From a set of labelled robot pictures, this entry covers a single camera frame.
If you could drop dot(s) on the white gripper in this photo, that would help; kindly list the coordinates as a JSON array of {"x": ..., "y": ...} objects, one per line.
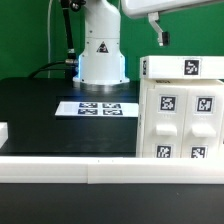
[{"x": 152, "y": 8}]

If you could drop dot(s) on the white cabinet top box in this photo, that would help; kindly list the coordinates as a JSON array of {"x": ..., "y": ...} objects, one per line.
[{"x": 182, "y": 67}]

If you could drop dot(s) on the white cabinet body box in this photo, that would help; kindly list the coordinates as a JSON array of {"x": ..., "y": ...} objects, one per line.
[{"x": 146, "y": 84}]

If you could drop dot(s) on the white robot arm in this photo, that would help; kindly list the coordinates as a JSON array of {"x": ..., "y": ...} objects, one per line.
[{"x": 102, "y": 65}]

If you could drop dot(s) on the white marker base plate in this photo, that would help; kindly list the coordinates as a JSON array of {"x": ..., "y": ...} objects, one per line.
[{"x": 97, "y": 109}]

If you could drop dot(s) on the white table border frame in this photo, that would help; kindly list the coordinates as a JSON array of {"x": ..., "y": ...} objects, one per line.
[{"x": 110, "y": 170}]

